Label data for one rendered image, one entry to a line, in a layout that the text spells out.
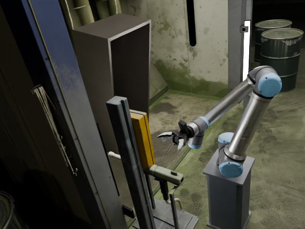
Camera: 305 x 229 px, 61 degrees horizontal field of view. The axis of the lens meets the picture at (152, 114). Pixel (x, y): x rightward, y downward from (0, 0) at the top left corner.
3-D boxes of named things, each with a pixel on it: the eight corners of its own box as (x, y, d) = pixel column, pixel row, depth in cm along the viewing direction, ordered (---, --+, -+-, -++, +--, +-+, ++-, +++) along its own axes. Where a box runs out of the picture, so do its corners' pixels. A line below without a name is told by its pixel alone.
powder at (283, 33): (262, 31, 418) (262, 30, 417) (299, 28, 398) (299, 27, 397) (262, 41, 375) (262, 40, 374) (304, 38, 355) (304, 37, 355)
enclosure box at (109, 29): (90, 143, 270) (72, 29, 199) (124, 115, 312) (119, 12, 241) (116, 156, 256) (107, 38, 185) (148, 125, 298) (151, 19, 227)
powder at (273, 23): (295, 21, 439) (295, 20, 438) (283, 29, 408) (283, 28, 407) (263, 21, 474) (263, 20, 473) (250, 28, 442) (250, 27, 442)
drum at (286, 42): (258, 79, 462) (260, 29, 418) (294, 79, 441) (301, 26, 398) (257, 94, 416) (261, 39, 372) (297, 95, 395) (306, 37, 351)
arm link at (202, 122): (208, 131, 167) (211, 118, 162) (197, 139, 159) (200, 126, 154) (196, 125, 173) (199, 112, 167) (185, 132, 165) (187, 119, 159)
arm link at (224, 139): (238, 148, 197) (238, 129, 188) (240, 163, 183) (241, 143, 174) (218, 148, 201) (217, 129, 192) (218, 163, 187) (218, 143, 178)
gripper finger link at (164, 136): (156, 143, 150) (172, 142, 151) (157, 135, 146) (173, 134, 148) (155, 140, 152) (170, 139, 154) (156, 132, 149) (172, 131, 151)
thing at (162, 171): (187, 203, 136) (184, 171, 125) (183, 210, 133) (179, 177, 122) (119, 175, 163) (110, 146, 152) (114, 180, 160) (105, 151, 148)
